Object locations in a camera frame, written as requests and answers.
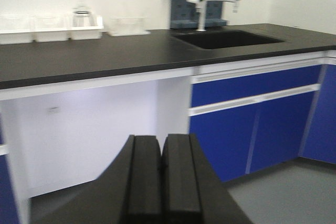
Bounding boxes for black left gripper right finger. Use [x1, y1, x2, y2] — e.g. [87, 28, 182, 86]
[162, 134, 202, 223]

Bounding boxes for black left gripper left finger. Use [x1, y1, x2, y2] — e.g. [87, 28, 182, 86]
[120, 135, 162, 223]

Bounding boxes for white storage bin right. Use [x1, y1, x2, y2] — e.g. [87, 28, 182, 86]
[69, 15, 104, 40]

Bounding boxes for blue right cabinet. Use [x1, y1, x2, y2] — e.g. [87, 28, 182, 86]
[188, 51, 335, 182]

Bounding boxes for blue cabinet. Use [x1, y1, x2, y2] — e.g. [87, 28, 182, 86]
[188, 51, 335, 182]
[1, 122, 20, 224]

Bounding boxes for blue left cabinet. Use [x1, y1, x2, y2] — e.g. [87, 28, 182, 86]
[1, 122, 20, 224]

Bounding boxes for black lab sink basin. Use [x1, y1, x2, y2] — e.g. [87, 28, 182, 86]
[173, 30, 284, 49]

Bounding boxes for white test tube rack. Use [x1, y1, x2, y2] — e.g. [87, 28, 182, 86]
[108, 17, 151, 37]

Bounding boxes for clear glass flask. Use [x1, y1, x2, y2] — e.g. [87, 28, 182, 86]
[72, 0, 95, 27]

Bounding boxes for grey pegboard drying rack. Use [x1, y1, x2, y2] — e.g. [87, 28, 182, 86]
[170, 0, 227, 29]

